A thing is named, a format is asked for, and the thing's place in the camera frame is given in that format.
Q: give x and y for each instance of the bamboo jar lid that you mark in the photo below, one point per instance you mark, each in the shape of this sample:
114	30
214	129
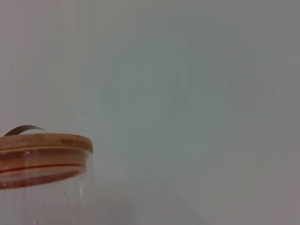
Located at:
47	143

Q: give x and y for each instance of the glass water dispenser jar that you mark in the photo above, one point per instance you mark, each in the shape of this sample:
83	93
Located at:
47	199

